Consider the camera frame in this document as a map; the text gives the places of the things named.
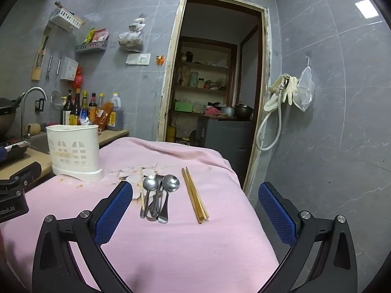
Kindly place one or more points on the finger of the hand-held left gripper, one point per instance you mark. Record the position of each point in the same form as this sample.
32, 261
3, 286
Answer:
29, 172

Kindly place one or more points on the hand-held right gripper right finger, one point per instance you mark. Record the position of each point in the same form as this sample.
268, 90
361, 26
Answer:
276, 213

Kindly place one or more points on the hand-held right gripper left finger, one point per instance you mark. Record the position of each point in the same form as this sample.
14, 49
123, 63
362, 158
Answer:
114, 213

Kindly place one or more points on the wooden chopstick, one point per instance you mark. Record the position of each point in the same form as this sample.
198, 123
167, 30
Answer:
191, 195
142, 189
197, 193

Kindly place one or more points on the metal spoon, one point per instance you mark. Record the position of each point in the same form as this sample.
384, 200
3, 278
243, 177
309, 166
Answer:
170, 183
150, 183

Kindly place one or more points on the white plastic utensil holder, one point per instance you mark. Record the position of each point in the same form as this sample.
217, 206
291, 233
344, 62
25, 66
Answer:
74, 152

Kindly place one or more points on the black induction cooker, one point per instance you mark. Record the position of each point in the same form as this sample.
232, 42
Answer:
12, 151

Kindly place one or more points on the steel sink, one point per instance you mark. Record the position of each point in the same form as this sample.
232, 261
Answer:
39, 142

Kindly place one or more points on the loofah sponge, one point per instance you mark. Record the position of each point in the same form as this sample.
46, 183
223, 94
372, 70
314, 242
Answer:
33, 128

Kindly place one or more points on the metal faucet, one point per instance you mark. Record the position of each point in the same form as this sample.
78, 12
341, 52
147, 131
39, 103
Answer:
23, 113

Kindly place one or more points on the black wok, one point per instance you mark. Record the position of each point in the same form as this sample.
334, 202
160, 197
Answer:
7, 116

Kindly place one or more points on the pink cloth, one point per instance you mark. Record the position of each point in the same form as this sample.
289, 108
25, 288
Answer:
183, 244

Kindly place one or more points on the white salt bag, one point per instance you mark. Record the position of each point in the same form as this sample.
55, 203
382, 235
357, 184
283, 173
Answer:
85, 119

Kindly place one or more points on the metal mesh strainer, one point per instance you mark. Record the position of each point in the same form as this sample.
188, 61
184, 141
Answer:
57, 97

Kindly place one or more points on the large soy sauce bottle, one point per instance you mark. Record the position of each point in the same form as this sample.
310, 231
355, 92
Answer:
76, 106

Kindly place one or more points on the slim yellow-capped bottle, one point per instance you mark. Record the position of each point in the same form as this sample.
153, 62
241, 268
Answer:
85, 102

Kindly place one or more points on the grey cabinet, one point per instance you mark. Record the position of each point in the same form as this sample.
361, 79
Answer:
226, 137

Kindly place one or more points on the red-capped dark bottle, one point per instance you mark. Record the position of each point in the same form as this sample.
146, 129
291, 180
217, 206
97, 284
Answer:
92, 105

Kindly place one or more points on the orange chili powder bag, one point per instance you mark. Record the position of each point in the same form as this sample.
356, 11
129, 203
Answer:
105, 114

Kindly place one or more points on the yellow container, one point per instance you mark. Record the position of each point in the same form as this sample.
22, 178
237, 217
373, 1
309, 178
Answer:
171, 134

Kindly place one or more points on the yellow-capped vinegar bottle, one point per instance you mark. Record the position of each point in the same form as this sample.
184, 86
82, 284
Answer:
100, 102

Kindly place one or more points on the large dark liquid jug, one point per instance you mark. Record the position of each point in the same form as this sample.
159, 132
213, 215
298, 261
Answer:
116, 113

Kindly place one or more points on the red plastic bag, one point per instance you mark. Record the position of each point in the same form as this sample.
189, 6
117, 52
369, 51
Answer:
78, 77

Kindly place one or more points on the metal peeler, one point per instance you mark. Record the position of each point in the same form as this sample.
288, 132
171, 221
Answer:
49, 67

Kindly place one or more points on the dark round pot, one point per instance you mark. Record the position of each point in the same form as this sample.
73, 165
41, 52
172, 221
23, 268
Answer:
243, 111

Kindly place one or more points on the small steel pot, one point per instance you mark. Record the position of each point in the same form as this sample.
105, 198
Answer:
227, 110

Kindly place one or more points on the wooden knife rack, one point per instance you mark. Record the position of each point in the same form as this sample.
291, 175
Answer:
39, 58

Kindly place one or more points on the red cloth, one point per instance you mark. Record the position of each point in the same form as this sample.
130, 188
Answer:
210, 110

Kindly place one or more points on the cream rubber gloves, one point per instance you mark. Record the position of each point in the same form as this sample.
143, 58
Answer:
288, 90

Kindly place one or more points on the white mesh bag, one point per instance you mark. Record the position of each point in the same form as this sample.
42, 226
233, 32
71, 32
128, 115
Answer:
304, 90

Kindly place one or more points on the green box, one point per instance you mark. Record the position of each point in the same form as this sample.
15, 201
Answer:
183, 106

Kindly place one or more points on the green snack packet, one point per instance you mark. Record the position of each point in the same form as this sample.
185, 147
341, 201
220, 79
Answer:
88, 35

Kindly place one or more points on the red snack packets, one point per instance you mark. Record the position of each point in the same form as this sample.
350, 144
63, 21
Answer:
100, 35

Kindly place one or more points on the pale green jar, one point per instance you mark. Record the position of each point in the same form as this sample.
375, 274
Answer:
193, 79

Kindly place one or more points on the wooden shelf unit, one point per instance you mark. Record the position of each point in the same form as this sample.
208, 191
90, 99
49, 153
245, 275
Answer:
203, 67

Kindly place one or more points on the clear bag of dried goods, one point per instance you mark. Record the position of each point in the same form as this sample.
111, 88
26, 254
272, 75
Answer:
131, 38

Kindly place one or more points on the black wall outlet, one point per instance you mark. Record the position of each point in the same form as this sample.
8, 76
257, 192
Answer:
39, 105

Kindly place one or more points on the white wall box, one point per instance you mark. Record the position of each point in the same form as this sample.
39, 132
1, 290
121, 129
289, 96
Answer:
68, 68

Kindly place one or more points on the grey wall shelf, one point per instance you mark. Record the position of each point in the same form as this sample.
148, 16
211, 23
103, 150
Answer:
91, 47

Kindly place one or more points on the white wall switch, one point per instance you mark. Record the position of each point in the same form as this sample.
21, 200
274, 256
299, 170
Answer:
132, 59

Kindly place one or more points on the wooden door frame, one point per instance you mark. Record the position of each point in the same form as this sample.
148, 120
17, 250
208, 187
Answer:
171, 67

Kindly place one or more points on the white wall socket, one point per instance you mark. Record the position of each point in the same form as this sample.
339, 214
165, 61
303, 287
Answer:
143, 59

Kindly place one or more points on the white plastic wall basket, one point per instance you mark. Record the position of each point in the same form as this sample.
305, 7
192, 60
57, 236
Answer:
65, 18

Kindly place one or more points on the orange wall plug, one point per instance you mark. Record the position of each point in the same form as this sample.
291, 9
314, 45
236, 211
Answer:
160, 59

